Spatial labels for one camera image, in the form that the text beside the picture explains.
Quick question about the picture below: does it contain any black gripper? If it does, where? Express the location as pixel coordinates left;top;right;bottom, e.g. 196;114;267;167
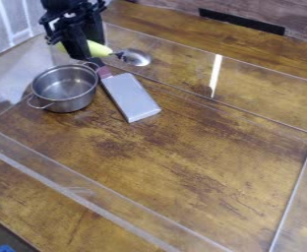
39;0;107;60

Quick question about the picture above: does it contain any silver metal pot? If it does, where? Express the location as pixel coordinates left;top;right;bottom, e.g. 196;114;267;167
28;62;100;113

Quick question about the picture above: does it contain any blue object at corner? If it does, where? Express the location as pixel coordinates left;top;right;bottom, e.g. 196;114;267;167
0;244;16;252

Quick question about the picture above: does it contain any grey sharpening stone block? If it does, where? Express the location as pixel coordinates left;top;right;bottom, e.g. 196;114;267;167
99;66;162;123

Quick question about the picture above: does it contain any clear acrylic corner bracket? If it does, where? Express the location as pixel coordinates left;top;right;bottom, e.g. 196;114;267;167
89;23;111;58

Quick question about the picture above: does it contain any yellow handled metal spoon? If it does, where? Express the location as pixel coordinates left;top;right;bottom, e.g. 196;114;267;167
55;39;154;67

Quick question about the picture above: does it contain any black bar on table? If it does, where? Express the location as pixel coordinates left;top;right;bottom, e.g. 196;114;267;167
198;8;285;35

